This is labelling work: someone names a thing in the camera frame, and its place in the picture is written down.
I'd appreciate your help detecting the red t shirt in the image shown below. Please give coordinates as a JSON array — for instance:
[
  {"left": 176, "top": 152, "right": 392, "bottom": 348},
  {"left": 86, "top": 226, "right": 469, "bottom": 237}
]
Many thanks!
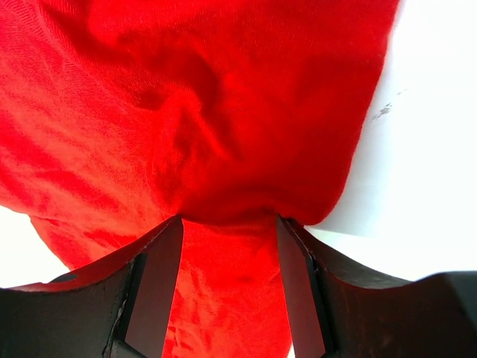
[{"left": 1, "top": 1, "right": 399, "bottom": 357}]

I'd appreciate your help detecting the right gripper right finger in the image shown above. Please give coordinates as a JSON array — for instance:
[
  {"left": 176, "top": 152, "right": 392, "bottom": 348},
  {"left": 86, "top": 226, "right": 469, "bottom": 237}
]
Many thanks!
[{"left": 277, "top": 218, "right": 476, "bottom": 358}]

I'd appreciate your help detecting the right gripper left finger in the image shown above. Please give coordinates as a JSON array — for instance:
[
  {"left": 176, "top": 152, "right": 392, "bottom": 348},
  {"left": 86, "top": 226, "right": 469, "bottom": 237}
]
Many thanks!
[{"left": 1, "top": 216, "right": 183, "bottom": 357}]

